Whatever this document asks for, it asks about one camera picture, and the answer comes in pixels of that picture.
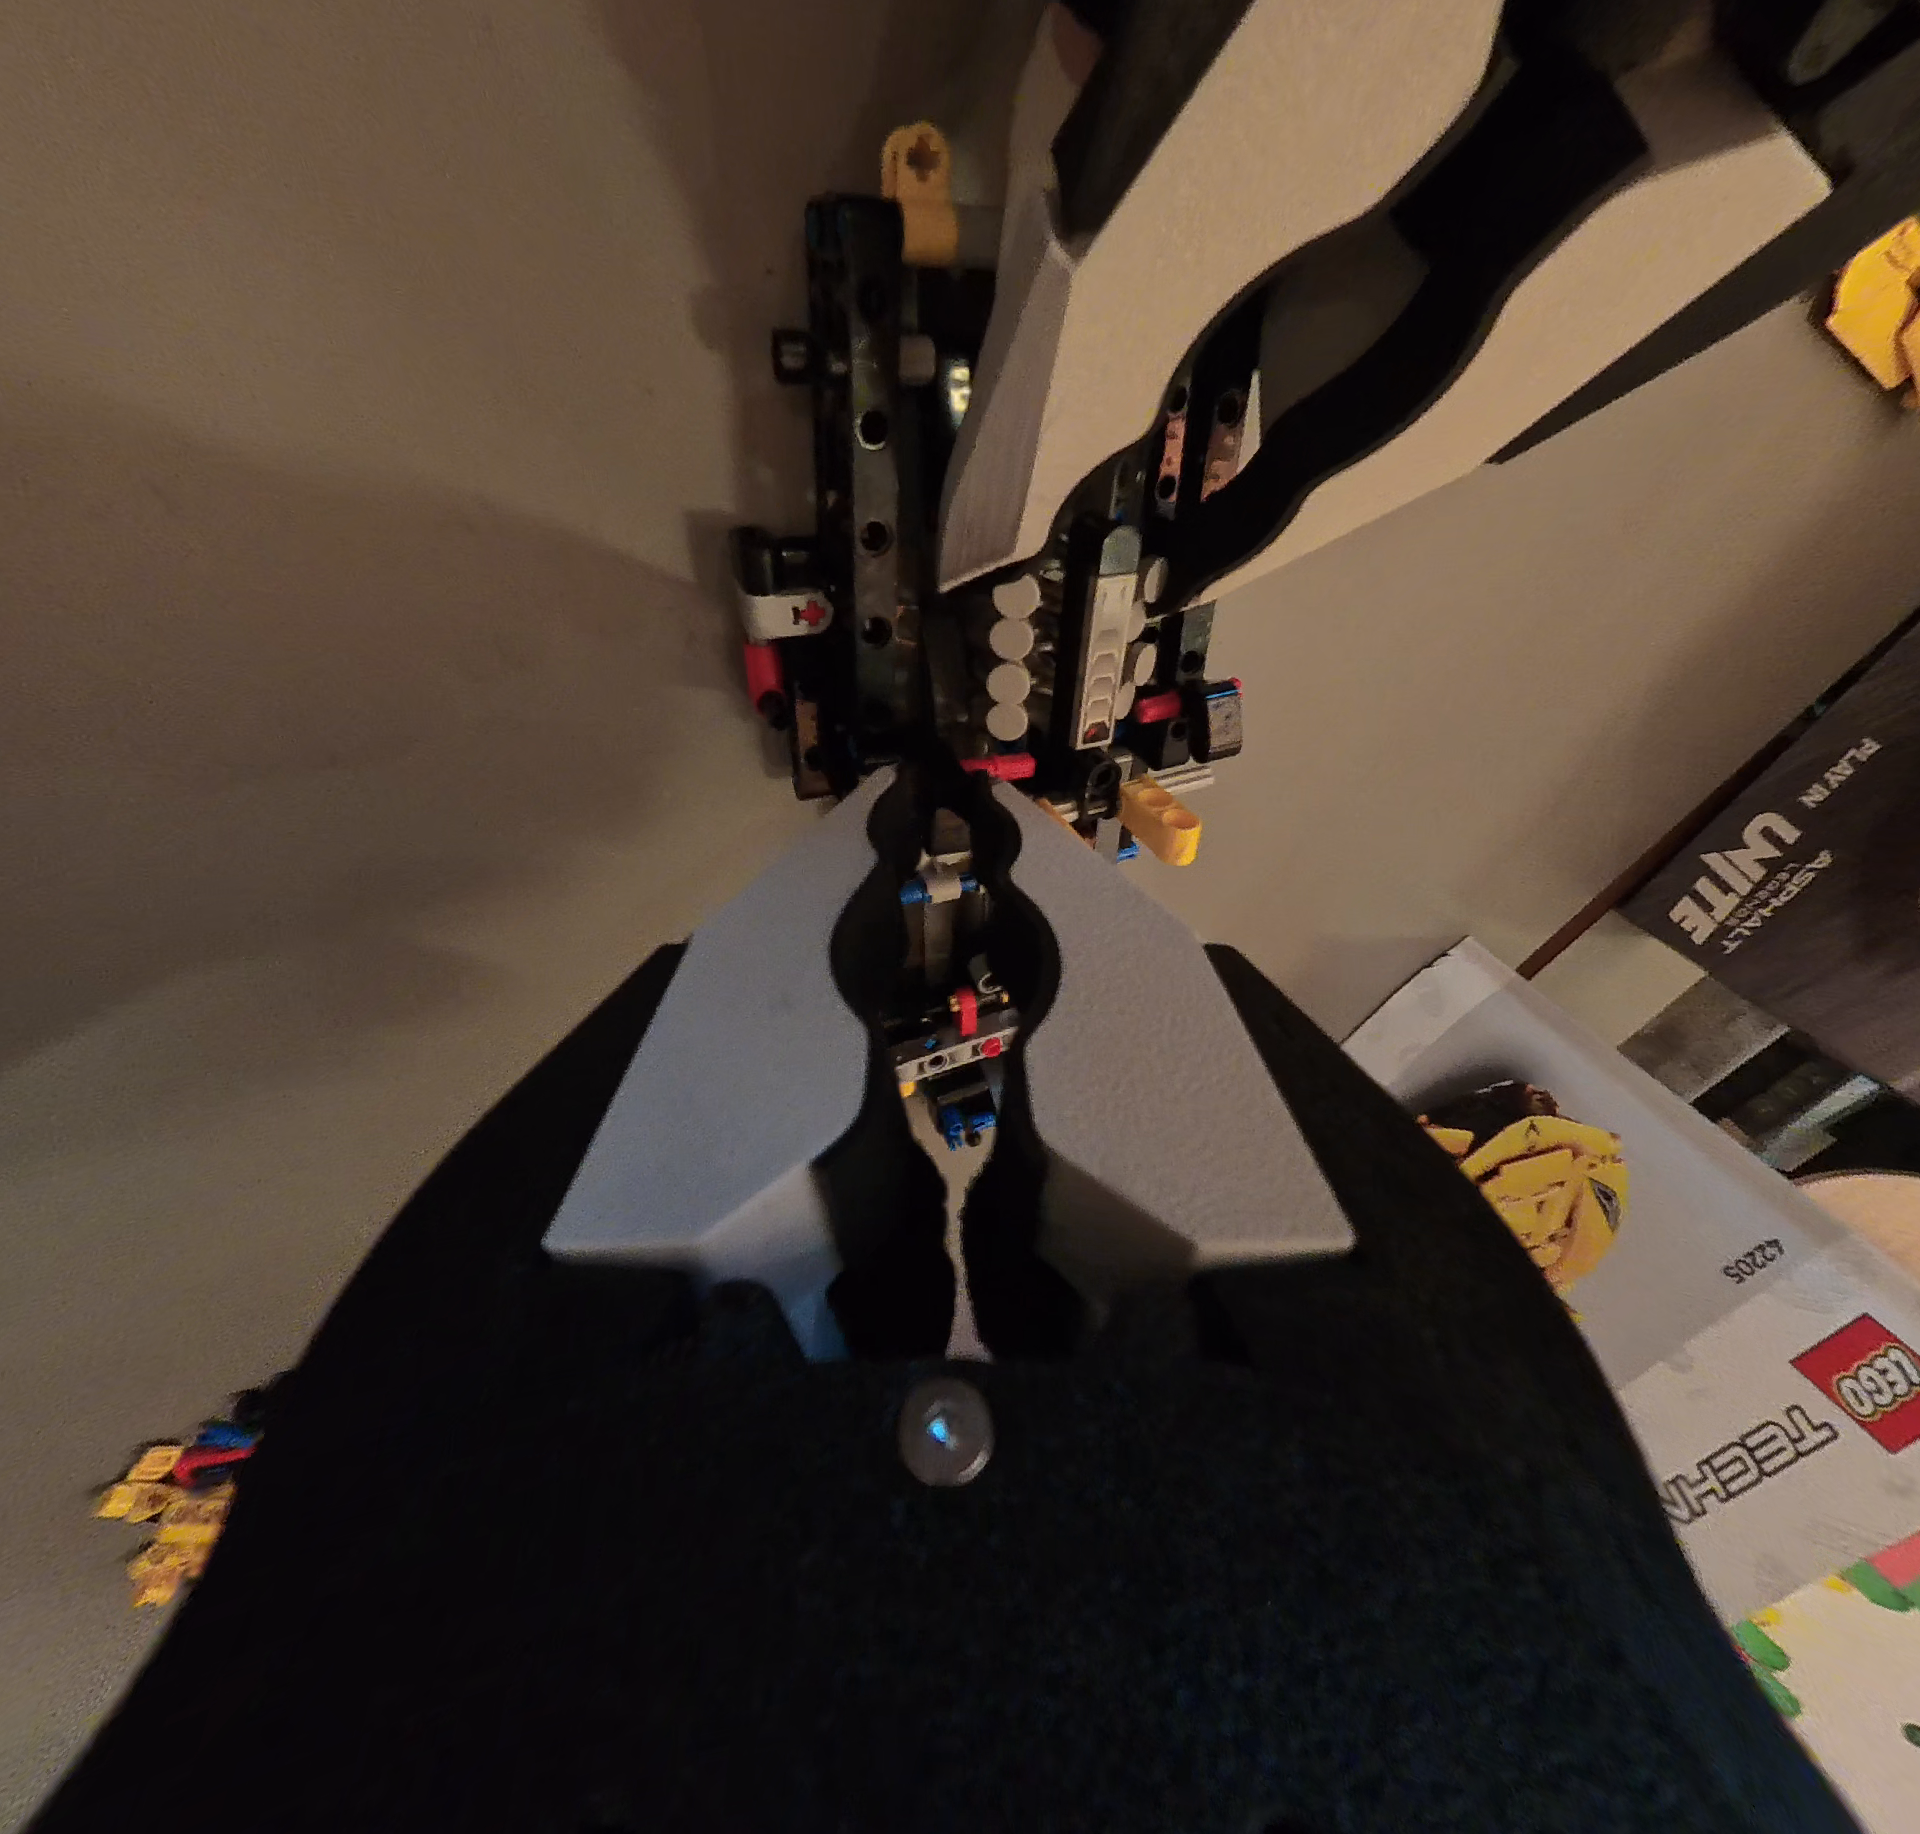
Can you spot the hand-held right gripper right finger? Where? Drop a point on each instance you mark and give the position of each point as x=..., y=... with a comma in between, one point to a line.
x=1183, y=1102

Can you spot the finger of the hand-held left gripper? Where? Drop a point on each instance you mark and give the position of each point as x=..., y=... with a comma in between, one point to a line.
x=1648, y=240
x=1322, y=93

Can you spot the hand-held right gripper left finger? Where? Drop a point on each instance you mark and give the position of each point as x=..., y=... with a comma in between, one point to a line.
x=704, y=1102

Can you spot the brick-built toy car chassis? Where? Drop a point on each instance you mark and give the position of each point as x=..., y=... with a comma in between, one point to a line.
x=886, y=515

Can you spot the grey desk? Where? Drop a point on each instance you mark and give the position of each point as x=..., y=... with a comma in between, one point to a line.
x=380, y=366

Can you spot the toy car instruction booklet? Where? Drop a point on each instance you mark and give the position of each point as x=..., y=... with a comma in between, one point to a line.
x=1698, y=1336

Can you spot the dark toy car box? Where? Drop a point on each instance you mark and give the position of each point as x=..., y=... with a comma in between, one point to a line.
x=1801, y=844

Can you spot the pile of loose bricks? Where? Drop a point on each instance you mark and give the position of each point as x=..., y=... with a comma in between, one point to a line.
x=162, y=1521

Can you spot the wooden table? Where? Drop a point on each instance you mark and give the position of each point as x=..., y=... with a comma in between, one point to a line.
x=1880, y=1204

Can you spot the printed instruction sheet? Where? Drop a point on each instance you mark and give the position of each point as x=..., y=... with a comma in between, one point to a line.
x=1859, y=1681

